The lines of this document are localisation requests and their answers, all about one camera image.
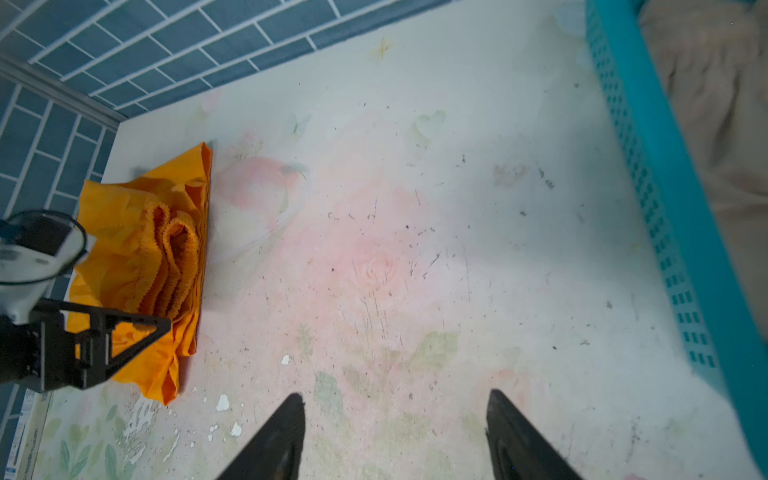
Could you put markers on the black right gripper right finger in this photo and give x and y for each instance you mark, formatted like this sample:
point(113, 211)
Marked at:
point(517, 449)

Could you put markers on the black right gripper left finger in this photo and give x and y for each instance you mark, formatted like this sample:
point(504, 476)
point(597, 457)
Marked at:
point(275, 451)

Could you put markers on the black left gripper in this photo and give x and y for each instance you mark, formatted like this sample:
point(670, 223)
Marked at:
point(36, 354)

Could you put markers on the orange shorts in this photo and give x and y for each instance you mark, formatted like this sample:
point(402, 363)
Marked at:
point(149, 258)

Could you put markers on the beige shorts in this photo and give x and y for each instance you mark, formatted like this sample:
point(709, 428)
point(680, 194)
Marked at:
point(711, 60)

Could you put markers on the teal plastic basket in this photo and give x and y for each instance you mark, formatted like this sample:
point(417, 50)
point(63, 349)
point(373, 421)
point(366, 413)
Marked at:
point(720, 338)

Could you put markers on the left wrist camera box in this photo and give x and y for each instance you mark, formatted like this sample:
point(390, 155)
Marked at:
point(37, 247)

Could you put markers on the left aluminium corner post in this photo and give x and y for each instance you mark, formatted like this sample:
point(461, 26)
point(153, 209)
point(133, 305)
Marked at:
point(56, 91)

